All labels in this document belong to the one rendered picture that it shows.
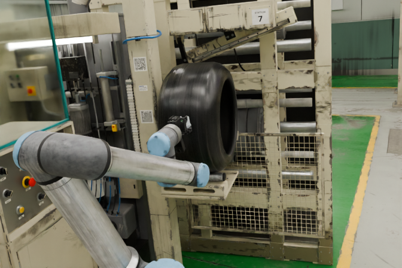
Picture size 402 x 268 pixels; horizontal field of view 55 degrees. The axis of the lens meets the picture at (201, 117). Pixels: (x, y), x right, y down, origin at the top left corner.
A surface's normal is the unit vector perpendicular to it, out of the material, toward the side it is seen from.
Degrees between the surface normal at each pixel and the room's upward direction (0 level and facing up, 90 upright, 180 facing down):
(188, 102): 62
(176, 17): 90
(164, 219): 90
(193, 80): 39
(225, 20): 90
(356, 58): 90
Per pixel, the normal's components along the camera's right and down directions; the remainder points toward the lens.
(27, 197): 0.95, -0.01
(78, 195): 0.73, 0.14
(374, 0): -0.45, 0.25
